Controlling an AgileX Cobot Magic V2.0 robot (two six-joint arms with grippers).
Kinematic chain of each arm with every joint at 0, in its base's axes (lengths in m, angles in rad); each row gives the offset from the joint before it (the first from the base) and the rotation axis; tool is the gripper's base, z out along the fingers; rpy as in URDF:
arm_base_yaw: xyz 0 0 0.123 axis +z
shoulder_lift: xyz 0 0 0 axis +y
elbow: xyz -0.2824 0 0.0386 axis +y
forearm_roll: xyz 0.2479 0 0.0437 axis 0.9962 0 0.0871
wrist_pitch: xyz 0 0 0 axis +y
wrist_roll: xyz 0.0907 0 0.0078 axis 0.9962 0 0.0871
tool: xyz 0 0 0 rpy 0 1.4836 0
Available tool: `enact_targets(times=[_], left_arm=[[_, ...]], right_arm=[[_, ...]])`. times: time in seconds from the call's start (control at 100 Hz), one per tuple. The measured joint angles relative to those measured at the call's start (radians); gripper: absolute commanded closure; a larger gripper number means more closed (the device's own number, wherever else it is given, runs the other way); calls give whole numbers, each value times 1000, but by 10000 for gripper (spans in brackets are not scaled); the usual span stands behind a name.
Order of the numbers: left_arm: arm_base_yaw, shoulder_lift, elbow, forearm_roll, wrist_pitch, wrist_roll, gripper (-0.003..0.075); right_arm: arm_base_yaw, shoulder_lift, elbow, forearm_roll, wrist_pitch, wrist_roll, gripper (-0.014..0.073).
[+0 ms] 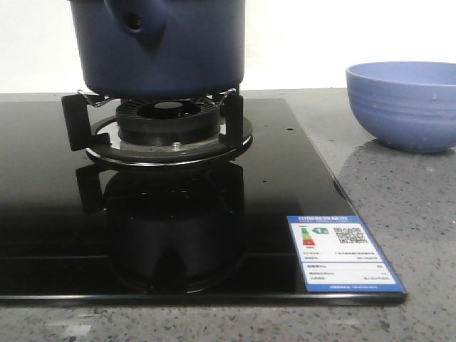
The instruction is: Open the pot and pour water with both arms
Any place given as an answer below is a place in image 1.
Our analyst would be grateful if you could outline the light blue ceramic bowl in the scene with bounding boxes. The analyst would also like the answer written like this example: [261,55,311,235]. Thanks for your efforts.
[346,61,455,153]

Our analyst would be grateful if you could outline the black pot support grate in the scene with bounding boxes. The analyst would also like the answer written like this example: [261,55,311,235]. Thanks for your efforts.
[61,88,253,169]

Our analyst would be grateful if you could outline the dark blue cooking pot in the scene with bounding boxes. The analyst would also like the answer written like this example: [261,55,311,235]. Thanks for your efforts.
[70,1,246,99]

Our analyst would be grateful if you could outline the black burner head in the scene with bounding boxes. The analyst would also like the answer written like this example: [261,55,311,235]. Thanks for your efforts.
[115,98,220,146]

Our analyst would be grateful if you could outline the blue energy label sticker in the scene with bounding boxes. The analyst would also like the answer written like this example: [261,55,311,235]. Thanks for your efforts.
[287,215,405,294]

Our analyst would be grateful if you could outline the black glass gas stove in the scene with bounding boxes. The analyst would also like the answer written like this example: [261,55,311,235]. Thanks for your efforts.
[1,99,407,306]

